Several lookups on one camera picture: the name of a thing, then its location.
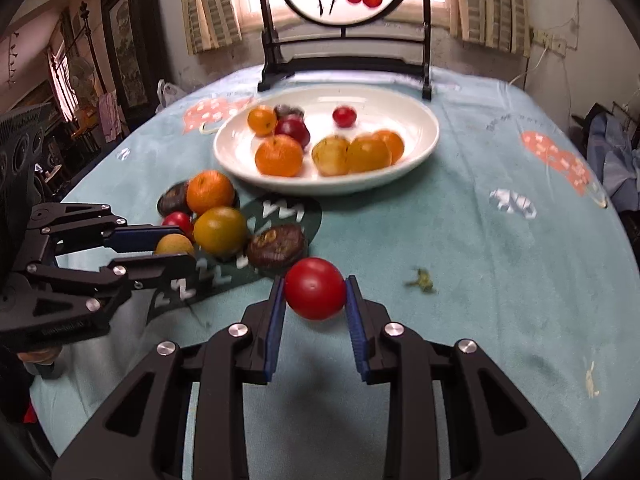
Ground small orange tomato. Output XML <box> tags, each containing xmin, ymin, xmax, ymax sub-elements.
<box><xmin>247</xmin><ymin>105</ymin><xmax>278</xmax><ymax>137</ymax></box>

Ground orange mandarin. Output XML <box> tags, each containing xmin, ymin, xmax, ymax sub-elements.
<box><xmin>186</xmin><ymin>170</ymin><xmax>236</xmax><ymax>216</ymax></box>
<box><xmin>254</xmin><ymin>133</ymin><xmax>305</xmax><ymax>178</ymax></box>

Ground small red tomato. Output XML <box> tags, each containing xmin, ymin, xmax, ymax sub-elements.
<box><xmin>161</xmin><ymin>211</ymin><xmax>195</xmax><ymax>241</ymax></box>

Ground electric fan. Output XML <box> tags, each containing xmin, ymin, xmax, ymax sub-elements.
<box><xmin>67</xmin><ymin>55</ymin><xmax>96</xmax><ymax>96</ymax></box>

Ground large dark brown fruit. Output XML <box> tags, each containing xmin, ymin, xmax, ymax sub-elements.
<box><xmin>246</xmin><ymin>224</ymin><xmax>307</xmax><ymax>270</ymax></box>

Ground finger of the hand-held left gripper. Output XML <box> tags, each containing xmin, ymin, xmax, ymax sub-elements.
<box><xmin>20</xmin><ymin>254</ymin><xmax>197</xmax><ymax>311</ymax></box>
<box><xmin>27</xmin><ymin>202</ymin><xmax>188</xmax><ymax>261</ymax></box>

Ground pile of blue clothing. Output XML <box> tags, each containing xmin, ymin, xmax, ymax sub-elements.
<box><xmin>585</xmin><ymin>110</ymin><xmax>640</xmax><ymax>211</ymax></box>

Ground person's left hand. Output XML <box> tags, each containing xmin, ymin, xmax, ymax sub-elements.
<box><xmin>17</xmin><ymin>346</ymin><xmax>62</xmax><ymax>366</ymax></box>

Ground white wall socket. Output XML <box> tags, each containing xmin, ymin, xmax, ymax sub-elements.
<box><xmin>532</xmin><ymin>30</ymin><xmax>568</xmax><ymax>53</ymax></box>

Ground yellow orange tomato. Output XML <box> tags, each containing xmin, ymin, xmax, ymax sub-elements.
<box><xmin>346</xmin><ymin>136</ymin><xmax>392</xmax><ymax>174</ymax></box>

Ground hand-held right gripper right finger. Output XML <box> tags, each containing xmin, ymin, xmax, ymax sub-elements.
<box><xmin>344</xmin><ymin>275</ymin><xmax>583</xmax><ymax>480</ymax></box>

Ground striped beige curtain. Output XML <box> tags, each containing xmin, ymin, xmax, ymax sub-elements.
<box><xmin>179</xmin><ymin>0</ymin><xmax>243</xmax><ymax>55</ymax></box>
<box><xmin>447</xmin><ymin>0</ymin><xmax>532</xmax><ymax>56</ymax></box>

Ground dark framed wall painting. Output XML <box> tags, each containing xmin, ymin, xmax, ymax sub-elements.
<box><xmin>100</xmin><ymin>0</ymin><xmax>168</xmax><ymax>126</ymax></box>

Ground dark framed painted table screen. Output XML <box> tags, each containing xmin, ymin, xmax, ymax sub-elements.
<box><xmin>254</xmin><ymin>0</ymin><xmax>433</xmax><ymax>101</ymax></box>

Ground white plastic bag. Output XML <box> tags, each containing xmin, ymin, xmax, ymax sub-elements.
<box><xmin>156</xmin><ymin>78</ymin><xmax>187</xmax><ymax>113</ymax></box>

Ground small green yellow fruit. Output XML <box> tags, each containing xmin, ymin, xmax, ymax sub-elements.
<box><xmin>155</xmin><ymin>233</ymin><xmax>196</xmax><ymax>257</ymax></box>

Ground dark red plum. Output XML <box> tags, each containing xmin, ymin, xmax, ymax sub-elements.
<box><xmin>274</xmin><ymin>117</ymin><xmax>312</xmax><ymax>150</ymax></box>

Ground white round plate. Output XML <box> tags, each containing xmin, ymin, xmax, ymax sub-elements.
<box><xmin>213</xmin><ymin>84</ymin><xmax>441</xmax><ymax>197</ymax></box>

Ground yellow green tomato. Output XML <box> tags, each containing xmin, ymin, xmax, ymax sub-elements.
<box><xmin>193</xmin><ymin>206</ymin><xmax>249</xmax><ymax>257</ymax></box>

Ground dark wooden coat stand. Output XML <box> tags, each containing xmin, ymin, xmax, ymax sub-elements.
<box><xmin>60</xmin><ymin>1</ymin><xmax>108</xmax><ymax>96</ymax></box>

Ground pink hanging cloth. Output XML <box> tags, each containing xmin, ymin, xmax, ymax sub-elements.
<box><xmin>97</xmin><ymin>90</ymin><xmax>123</xmax><ymax>143</ymax></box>

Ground small green fruit stem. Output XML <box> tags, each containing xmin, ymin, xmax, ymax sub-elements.
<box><xmin>405</xmin><ymin>267</ymin><xmax>437</xmax><ymax>293</ymax></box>

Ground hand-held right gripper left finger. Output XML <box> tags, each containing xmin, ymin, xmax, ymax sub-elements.
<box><xmin>50</xmin><ymin>275</ymin><xmax>287</xmax><ymax>480</ymax></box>

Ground yellow spotted fruit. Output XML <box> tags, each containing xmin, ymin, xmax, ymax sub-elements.
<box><xmin>311</xmin><ymin>136</ymin><xmax>351</xmax><ymax>177</ymax></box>

